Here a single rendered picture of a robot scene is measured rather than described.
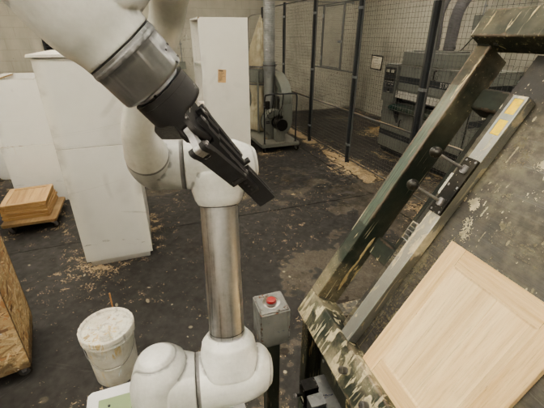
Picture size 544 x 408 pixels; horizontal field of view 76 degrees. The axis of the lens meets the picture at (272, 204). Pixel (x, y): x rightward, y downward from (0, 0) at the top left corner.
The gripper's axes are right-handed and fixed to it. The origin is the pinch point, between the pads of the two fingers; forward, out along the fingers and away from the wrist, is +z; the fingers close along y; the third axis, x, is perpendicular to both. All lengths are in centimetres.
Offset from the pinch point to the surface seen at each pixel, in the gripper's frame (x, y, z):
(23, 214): 293, 270, 45
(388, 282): -3, 23, 77
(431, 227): -24, 28, 70
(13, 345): 196, 81, 51
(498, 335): -21, -7, 73
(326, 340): 28, 20, 88
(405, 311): -3, 13, 79
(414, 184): -27, 36, 57
